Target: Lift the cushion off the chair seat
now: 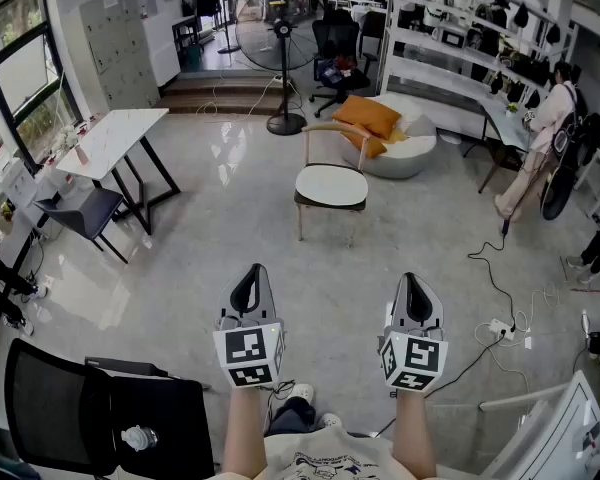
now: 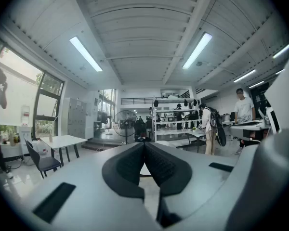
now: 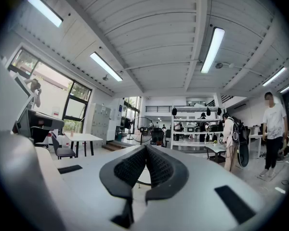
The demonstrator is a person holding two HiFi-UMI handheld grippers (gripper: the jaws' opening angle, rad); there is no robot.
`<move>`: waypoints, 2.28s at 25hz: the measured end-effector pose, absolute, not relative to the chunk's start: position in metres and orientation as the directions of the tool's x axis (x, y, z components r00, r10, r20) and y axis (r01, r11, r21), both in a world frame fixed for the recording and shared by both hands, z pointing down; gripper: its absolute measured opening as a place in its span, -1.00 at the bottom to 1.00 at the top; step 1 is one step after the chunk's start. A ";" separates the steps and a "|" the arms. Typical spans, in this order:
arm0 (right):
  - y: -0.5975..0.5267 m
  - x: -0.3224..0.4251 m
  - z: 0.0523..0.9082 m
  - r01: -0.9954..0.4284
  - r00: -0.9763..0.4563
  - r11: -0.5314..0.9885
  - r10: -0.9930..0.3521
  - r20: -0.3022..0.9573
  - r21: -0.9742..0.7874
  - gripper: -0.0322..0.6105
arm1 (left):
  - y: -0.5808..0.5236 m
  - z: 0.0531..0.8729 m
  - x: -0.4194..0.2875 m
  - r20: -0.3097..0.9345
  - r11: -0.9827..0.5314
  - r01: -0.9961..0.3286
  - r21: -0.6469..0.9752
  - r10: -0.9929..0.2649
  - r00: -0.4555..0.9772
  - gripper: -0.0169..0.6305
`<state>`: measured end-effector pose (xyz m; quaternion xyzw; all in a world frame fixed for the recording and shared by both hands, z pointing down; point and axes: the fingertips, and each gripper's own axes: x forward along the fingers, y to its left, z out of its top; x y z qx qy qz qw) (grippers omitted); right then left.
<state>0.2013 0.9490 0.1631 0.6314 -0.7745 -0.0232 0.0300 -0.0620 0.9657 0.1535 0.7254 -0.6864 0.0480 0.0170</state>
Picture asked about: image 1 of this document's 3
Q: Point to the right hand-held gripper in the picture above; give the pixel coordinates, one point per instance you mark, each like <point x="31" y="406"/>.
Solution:
<point x="420" y="355"/>

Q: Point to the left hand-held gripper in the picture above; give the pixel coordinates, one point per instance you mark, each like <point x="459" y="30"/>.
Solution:
<point x="245" y="348"/>

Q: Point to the white seat cushion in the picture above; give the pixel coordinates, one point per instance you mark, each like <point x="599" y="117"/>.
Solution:
<point x="330" y="185"/>

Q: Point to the white seat wooden chair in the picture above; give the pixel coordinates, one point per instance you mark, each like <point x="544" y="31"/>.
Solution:
<point x="330" y="127"/>

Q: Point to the person's left forearm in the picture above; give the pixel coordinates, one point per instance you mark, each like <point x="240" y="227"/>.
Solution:
<point x="242" y="428"/>

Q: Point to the person's right forearm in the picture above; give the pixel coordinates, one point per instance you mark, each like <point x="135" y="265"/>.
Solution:
<point x="412" y="433"/>

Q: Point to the dark blue chair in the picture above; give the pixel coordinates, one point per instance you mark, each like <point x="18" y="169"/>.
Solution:
<point x="87" y="213"/>

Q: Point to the black mesh office chair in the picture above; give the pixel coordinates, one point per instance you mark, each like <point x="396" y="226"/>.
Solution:
<point x="55" y="403"/>

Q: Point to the white power strip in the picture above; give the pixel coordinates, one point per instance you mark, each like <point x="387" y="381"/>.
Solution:
<point x="500" y="329"/>

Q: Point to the person's left white shoe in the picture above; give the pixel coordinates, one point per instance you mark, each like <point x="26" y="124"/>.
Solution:
<point x="302" y="392"/>

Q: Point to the person's white shoe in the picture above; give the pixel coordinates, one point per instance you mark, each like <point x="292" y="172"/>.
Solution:
<point x="302" y="392"/>
<point x="331" y="420"/>

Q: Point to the person's dark jeans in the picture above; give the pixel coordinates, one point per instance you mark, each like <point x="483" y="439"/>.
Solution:
<point x="292" y="415"/>

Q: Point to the person's right white shoe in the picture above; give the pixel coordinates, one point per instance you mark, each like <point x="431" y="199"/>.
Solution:
<point x="331" y="420"/>

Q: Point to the round grey white pouf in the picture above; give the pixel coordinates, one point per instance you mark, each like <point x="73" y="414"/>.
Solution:
<point x="405" y="160"/>

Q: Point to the person's cream printed shirt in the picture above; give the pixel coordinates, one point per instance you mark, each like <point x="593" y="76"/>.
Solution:
<point x="330" y="455"/>

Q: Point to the small orange pillow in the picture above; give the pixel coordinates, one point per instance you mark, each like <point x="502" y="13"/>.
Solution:
<point x="367" y="145"/>

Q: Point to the small white round object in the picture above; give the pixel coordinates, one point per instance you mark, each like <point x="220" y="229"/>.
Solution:
<point x="139" y="438"/>

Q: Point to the large orange pillow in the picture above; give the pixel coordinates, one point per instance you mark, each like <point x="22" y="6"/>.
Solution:
<point x="367" y="113"/>

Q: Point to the wooden steps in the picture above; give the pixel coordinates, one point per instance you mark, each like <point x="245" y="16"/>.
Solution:
<point x="220" y="93"/>

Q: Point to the white table with black legs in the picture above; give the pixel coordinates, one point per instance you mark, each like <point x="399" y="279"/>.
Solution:
<point x="115" y="138"/>

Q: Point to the glass desk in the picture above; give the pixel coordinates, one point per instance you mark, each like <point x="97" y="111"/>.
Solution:
<point x="505" y="123"/>

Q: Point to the vase with white flowers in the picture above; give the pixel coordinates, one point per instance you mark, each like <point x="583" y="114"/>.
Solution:
<point x="81" y="154"/>

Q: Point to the small potted plant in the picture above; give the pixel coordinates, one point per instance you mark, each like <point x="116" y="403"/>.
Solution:
<point x="511" y="110"/>

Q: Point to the blue bag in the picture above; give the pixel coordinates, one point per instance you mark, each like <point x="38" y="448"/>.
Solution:
<point x="327" y="73"/>

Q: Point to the green bin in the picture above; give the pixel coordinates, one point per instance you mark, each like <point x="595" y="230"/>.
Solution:
<point x="194" y="55"/>

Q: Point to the white shelving rack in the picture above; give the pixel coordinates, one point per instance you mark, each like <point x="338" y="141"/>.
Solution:
<point x="430" y="58"/>

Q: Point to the black standing floor fan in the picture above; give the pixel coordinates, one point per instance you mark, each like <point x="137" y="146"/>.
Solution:
<point x="279" y="30"/>

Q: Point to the grey locker cabinet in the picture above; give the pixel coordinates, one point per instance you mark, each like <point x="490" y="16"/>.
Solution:
<point x="120" y="48"/>

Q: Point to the group of black hanging caps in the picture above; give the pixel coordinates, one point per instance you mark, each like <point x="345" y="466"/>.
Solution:
<point x="520" y="15"/>

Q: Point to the black framed window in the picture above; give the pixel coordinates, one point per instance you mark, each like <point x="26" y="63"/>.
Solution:
<point x="20" y="68"/>

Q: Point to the white metal frame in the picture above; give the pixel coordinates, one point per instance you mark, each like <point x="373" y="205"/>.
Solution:
<point x="555" y="428"/>

